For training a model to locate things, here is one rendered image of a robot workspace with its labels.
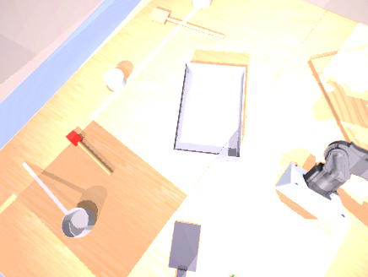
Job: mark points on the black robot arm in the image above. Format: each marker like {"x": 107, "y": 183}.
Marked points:
{"x": 342, "y": 160}

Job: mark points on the white long-handled pan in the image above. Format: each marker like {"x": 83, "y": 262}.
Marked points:
{"x": 77, "y": 222}

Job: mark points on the light wooden board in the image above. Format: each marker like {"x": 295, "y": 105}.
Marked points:
{"x": 343, "y": 78}

